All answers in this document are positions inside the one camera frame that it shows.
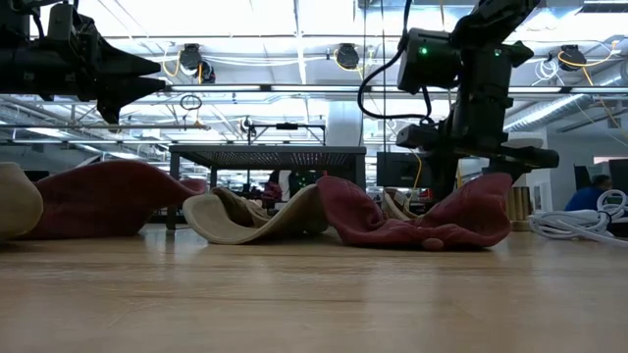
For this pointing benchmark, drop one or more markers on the khaki baseball cap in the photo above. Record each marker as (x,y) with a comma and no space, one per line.
(17,206)
(221,225)
(392,201)

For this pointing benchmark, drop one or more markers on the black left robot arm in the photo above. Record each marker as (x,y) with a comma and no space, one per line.
(24,71)

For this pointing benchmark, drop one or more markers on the white pedestal stand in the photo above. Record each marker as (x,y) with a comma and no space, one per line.
(520,206)

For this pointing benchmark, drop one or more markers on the grey perforated metal stand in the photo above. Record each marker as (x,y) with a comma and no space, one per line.
(270,156)

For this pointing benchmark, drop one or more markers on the silver ventilation duct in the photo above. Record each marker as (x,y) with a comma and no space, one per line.
(549,110)

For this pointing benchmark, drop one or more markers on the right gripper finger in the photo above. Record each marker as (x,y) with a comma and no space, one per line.
(445,179)
(510,171)

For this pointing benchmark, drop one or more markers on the black computer monitor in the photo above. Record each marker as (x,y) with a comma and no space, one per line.
(400,169)
(619,174)

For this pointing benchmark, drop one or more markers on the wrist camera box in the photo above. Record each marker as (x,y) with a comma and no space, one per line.
(61,22)
(414,136)

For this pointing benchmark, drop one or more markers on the long ceiling light bar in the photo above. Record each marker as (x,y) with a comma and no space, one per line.
(319,88)

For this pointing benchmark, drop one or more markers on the person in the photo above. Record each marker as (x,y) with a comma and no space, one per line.
(586,198)

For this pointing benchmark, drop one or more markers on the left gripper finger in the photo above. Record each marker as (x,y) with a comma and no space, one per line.
(118,61)
(122,93)

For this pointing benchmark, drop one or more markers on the black camera rig frame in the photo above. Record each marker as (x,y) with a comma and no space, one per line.
(287,126)

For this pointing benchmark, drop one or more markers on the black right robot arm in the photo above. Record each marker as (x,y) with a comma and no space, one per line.
(429,61)

